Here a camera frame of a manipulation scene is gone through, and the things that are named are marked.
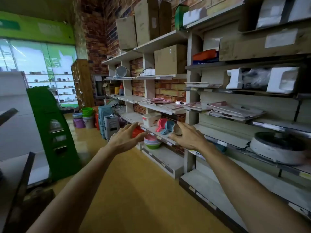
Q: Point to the narrow cardboard box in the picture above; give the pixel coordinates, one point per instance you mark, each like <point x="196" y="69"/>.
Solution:
<point x="165" y="18"/>

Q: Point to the white box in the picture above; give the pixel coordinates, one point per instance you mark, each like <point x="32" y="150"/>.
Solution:
<point x="194" y="16"/>

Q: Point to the stack of grey stools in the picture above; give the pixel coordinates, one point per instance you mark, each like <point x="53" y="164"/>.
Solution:
<point x="111" y="126"/>

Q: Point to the plastic wrapped appliance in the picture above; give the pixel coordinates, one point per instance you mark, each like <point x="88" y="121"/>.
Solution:
<point x="256" y="78"/>

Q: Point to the green display stand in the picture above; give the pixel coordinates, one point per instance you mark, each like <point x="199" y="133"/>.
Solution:
<point x="48" y="114"/>

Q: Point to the round white electric cooker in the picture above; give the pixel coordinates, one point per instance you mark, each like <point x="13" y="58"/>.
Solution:
<point x="277" y="150"/>

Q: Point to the white tray with pink print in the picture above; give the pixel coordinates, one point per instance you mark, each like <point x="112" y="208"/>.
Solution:
<point x="233" y="111"/>

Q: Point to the yellow container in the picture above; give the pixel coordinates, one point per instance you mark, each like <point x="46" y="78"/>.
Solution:
<point x="116" y="90"/>

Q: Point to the grey curved band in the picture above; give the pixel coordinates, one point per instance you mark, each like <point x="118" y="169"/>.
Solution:
<point x="142" y="69"/>

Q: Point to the green box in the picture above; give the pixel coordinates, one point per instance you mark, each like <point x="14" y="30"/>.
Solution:
<point x="181" y="16"/>

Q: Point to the large plain cardboard box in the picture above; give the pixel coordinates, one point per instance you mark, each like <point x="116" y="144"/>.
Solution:
<point x="170" y="60"/>

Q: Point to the small cardboard box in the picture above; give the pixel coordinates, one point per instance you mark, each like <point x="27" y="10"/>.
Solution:
<point x="108" y="89"/>

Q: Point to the green bucket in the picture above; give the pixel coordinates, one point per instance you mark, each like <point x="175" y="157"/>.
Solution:
<point x="87" y="111"/>

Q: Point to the pink plastic scoop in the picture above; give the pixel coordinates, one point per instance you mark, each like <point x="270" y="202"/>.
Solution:
<point x="161" y="124"/>

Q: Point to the blue plastic scoop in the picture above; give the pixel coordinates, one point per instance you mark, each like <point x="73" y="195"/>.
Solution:
<point x="168" y="128"/>

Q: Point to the red plastic basket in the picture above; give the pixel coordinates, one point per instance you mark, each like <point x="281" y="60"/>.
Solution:
<point x="137" y="132"/>

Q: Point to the purple bucket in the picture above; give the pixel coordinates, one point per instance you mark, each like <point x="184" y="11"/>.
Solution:
<point x="79" y="123"/>

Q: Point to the stack of blue stools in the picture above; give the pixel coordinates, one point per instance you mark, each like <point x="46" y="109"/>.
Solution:
<point x="103" y="118"/>

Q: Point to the person's left forearm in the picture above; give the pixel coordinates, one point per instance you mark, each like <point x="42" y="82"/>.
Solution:
<point x="77" y="191"/>

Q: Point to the person's right hand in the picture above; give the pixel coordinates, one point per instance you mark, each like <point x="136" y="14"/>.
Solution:
<point x="192" y="140"/>

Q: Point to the stack of red stools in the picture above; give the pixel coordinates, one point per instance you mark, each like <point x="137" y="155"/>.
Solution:
<point x="97" y="121"/>

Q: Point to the white bucket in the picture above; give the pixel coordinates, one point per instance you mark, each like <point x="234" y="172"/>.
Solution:
<point x="88" y="122"/>

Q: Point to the person's left hand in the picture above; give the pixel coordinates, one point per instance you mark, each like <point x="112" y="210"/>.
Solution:
<point x="124" y="140"/>

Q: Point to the person's right forearm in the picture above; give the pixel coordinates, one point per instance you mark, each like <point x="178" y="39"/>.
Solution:
<point x="243" y="191"/>

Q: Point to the stack of coloured plastic bowls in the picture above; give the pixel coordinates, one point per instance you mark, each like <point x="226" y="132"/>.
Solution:
<point x="151" y="142"/>

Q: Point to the grey wall cabinet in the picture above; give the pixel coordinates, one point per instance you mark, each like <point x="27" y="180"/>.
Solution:
<point x="99" y="86"/>

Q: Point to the tall cardboard box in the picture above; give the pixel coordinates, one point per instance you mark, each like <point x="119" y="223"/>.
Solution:
<point x="147" y="21"/>

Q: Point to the red bottle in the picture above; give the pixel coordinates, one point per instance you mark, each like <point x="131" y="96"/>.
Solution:
<point x="121" y="89"/>

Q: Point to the orange bag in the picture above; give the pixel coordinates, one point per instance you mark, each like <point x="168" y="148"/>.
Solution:
<point x="204" y="55"/>

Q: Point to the white window display shelf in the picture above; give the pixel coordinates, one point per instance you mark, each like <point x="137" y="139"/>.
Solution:
<point x="60" y="89"/>

